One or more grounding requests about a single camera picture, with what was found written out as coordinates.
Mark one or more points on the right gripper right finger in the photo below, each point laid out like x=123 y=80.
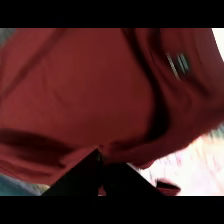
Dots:
x=123 y=181

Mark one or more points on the red T-shirt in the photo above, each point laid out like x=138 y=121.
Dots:
x=83 y=83

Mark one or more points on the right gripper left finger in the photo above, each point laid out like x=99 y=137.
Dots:
x=83 y=180

